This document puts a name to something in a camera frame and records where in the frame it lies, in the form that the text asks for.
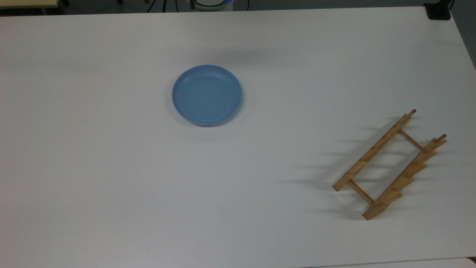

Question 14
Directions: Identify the blue round plate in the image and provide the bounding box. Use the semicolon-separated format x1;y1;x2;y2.
171;65;243;127

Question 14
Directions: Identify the wooden plate rack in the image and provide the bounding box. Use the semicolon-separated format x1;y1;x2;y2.
332;109;447;221

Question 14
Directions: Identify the black table clamp block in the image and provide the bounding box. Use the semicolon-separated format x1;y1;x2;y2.
424;3;452;20

